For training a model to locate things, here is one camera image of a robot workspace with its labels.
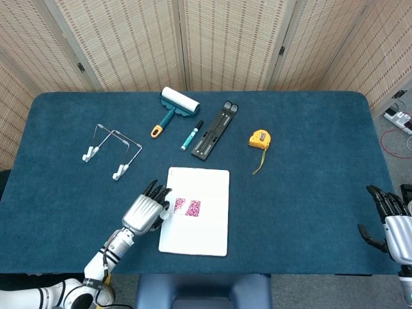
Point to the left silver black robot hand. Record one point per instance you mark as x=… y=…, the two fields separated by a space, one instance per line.
x=141 y=212

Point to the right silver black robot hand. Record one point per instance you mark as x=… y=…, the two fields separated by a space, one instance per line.
x=399 y=235

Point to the pink patterned card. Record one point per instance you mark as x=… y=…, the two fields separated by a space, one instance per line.
x=194 y=208

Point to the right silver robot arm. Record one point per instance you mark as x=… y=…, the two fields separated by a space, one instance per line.
x=406 y=283

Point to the blue padded robot base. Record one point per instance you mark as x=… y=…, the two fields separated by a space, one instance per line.
x=202 y=289

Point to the white board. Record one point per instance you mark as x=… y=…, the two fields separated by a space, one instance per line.
x=206 y=235

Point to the teal marker pen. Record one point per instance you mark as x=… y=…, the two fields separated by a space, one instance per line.
x=190 y=137

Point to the black box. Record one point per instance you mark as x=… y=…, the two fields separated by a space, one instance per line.
x=407 y=192

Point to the blue table cover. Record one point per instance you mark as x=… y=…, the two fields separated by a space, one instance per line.
x=305 y=199

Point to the black folded laptop stand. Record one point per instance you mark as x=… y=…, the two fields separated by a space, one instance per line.
x=214 y=132

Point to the white power strip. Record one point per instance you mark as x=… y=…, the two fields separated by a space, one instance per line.
x=399 y=117

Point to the teal lint roller orange tip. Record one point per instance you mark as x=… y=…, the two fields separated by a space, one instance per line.
x=180 y=101

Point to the yellow tape measure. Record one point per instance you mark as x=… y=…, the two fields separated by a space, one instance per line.
x=259 y=139

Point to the black screen hinge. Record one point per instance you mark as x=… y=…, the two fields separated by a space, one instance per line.
x=282 y=51
x=80 y=67

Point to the bamboo folding screen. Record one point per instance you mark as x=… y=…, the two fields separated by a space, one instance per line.
x=145 y=45

